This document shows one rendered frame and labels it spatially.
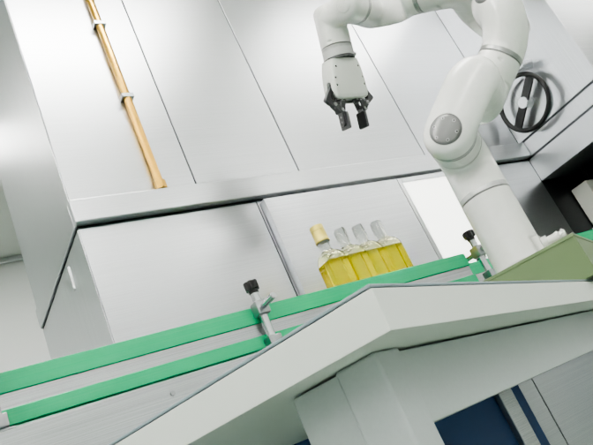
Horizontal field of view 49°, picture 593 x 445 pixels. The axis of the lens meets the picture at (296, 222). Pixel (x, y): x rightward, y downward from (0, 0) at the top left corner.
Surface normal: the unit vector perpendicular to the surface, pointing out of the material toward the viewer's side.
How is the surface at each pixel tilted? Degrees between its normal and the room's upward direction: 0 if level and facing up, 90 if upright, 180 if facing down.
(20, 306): 90
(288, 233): 90
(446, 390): 90
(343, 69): 110
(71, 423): 90
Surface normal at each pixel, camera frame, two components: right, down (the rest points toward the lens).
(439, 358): 0.72, -0.52
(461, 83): -0.46, -0.24
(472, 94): -0.23, -0.14
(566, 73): -0.82, 0.15
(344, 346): -0.58, -0.07
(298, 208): 0.42, -0.50
